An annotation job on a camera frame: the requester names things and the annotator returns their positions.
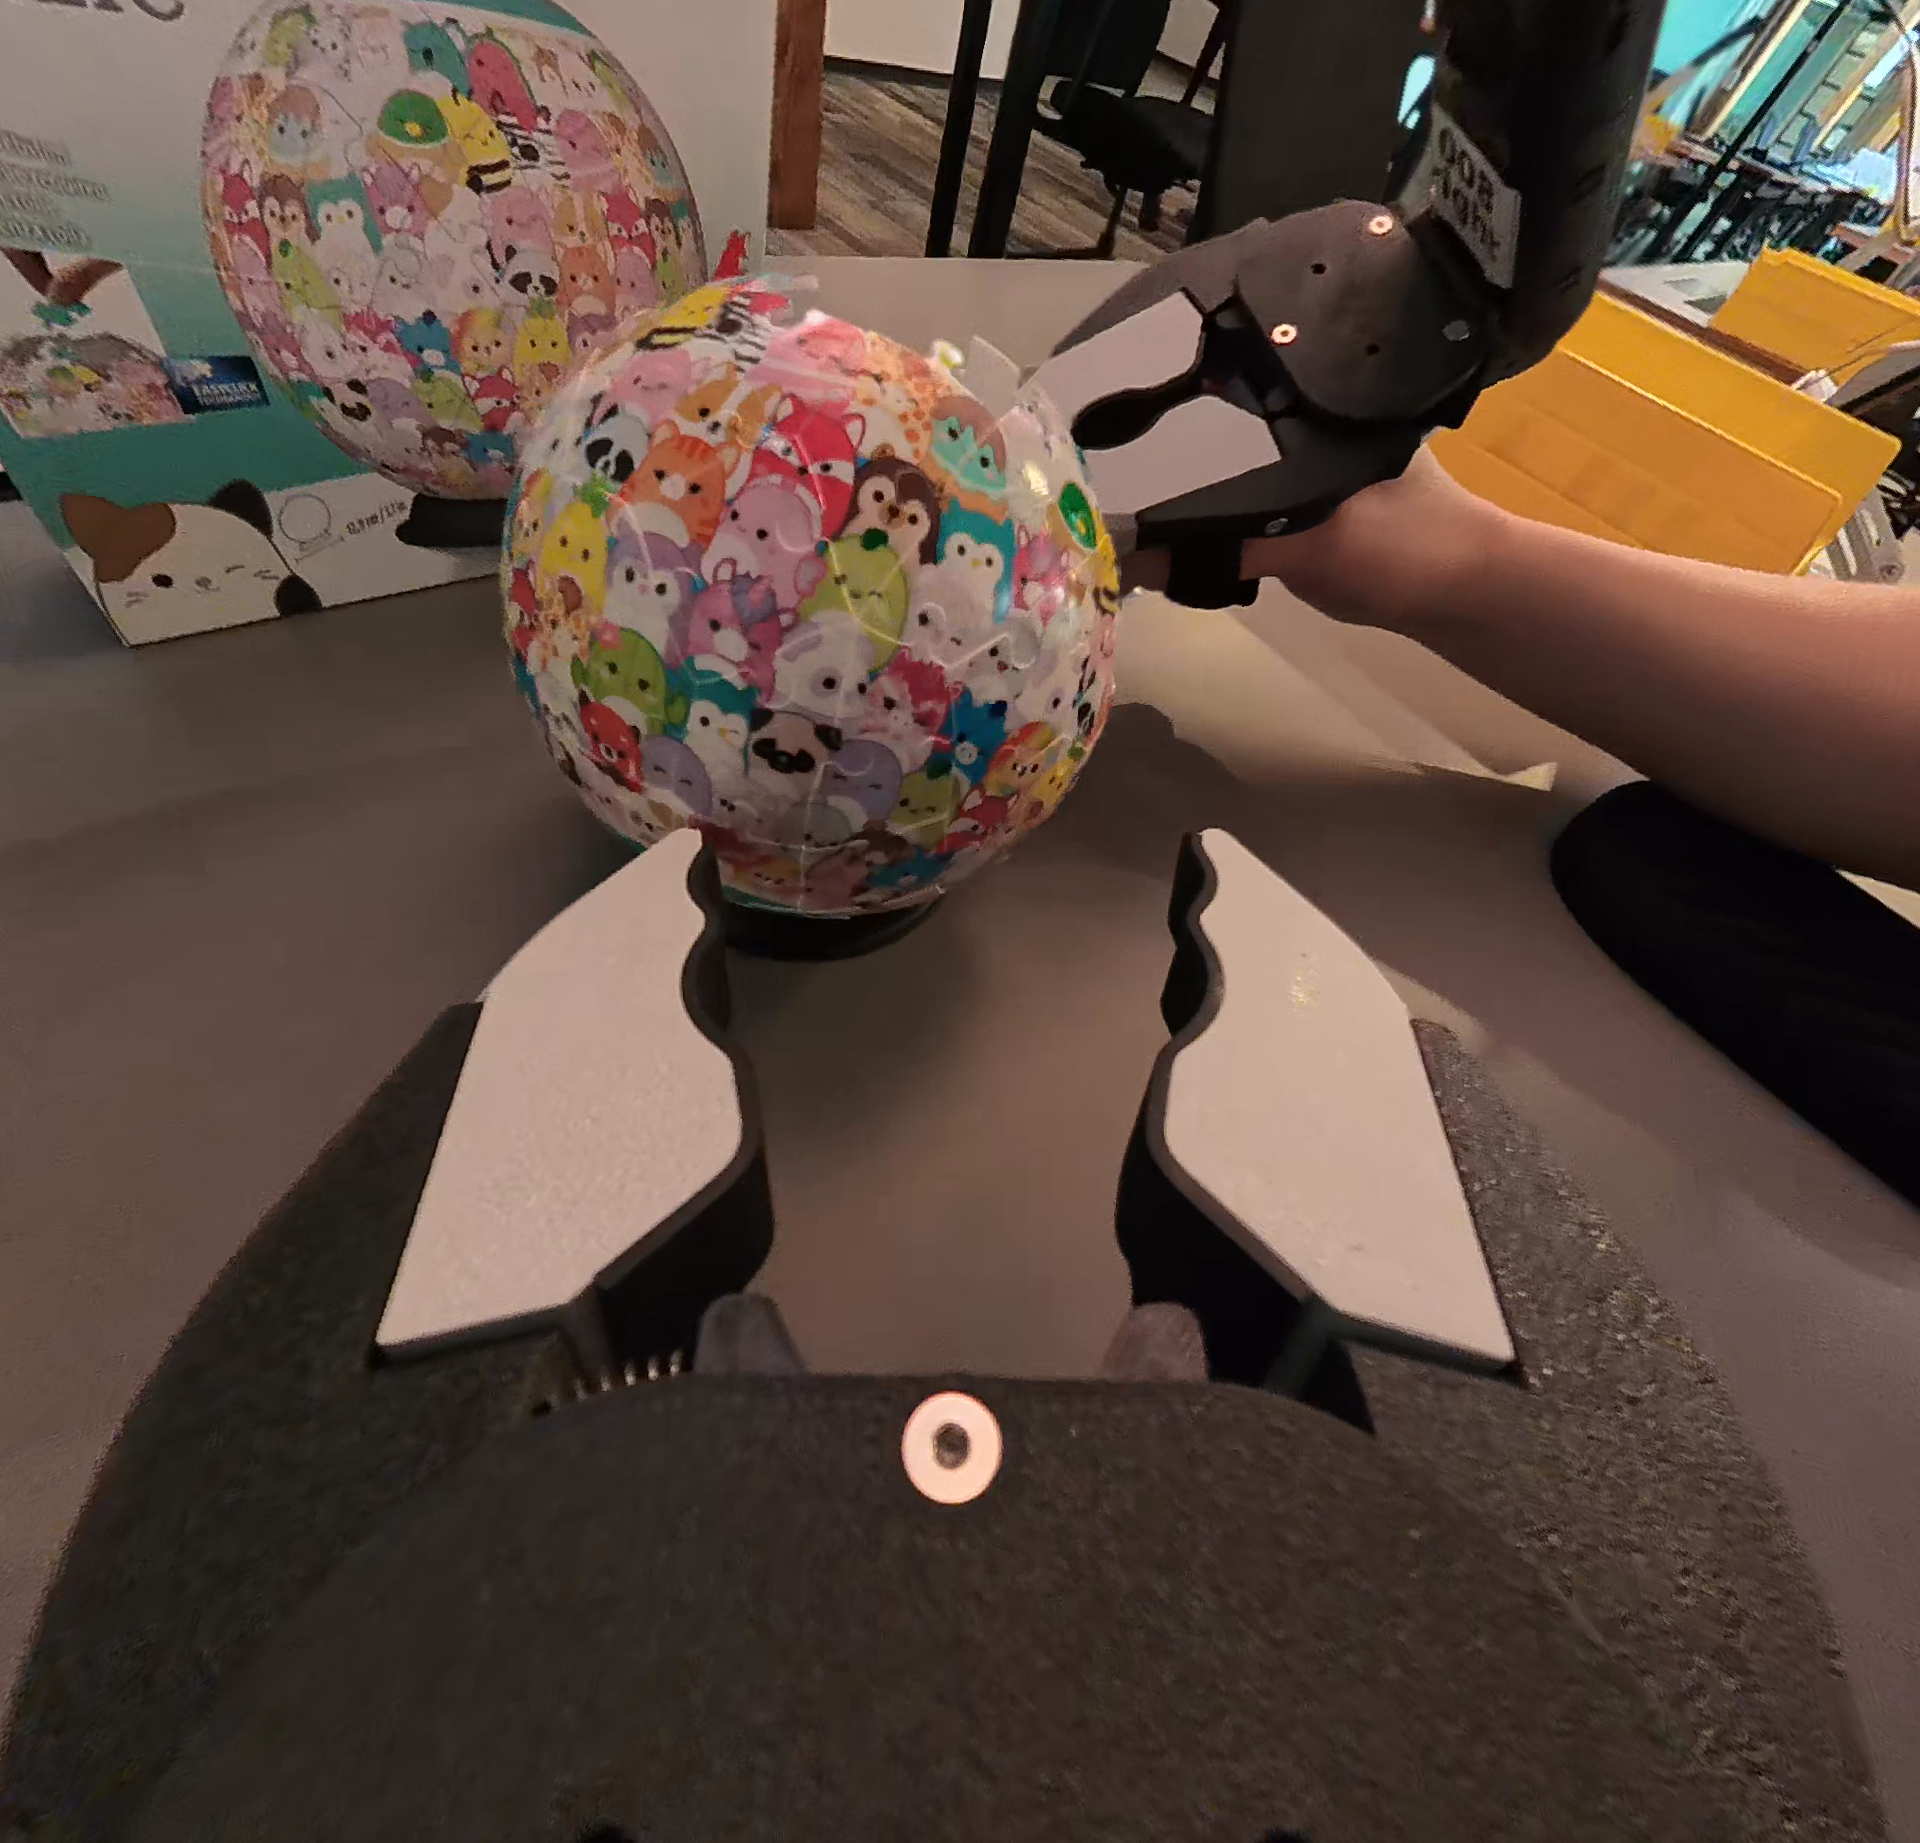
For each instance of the black wrist rest pad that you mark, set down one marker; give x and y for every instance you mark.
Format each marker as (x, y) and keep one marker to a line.
(1771, 973)

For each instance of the black office chair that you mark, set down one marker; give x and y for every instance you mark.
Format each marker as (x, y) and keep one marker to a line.
(1127, 148)

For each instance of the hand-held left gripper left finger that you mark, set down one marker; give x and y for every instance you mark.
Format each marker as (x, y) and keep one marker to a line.
(584, 1124)

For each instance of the wooden post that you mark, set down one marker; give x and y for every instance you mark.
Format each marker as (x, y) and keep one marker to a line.
(800, 73)

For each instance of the person's right forearm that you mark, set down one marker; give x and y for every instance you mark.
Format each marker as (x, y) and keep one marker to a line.
(1724, 703)

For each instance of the colourful puzzle ball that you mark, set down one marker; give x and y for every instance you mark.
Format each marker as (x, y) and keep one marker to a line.
(813, 597)

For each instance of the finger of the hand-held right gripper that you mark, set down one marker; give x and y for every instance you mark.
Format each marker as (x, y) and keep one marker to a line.
(1201, 458)
(1127, 360)

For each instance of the printed puzzle box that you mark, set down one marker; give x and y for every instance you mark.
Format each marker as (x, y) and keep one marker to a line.
(450, 223)

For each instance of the yellow plastic bin stack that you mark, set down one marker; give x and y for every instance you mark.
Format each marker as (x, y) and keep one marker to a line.
(1649, 436)

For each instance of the black ball stand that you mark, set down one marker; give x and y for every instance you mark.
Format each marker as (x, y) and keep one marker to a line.
(839, 931)

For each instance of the person's right hand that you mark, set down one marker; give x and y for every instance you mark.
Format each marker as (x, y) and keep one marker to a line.
(1394, 552)

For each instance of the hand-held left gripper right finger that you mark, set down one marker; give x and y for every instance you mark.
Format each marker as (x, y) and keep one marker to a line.
(1320, 1139)

